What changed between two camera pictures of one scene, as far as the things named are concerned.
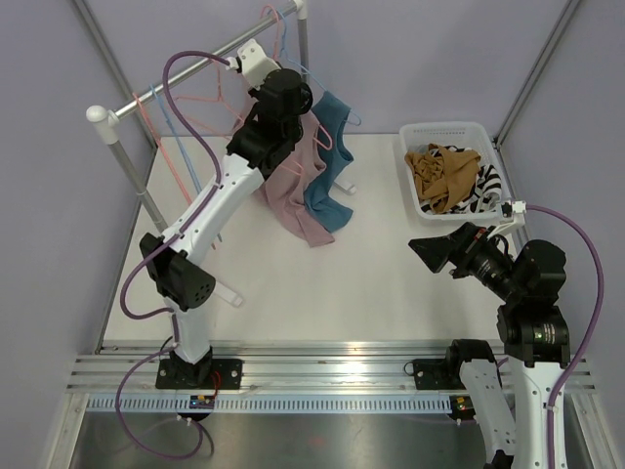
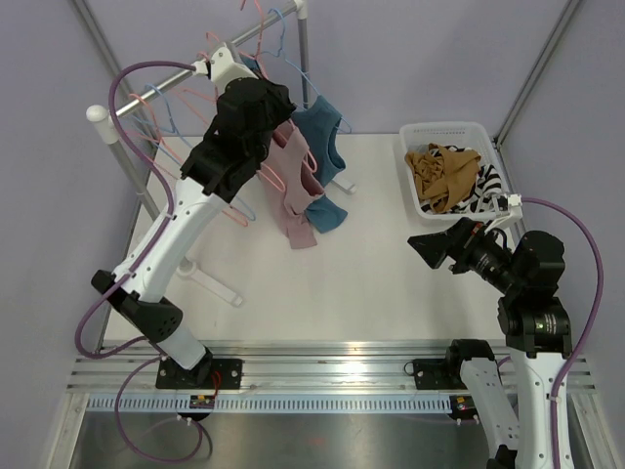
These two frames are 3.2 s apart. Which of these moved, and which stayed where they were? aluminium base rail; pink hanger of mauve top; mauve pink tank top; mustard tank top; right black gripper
Moved: pink hanger of mauve top; mauve pink tank top
Stayed: mustard tank top; right black gripper; aluminium base rail
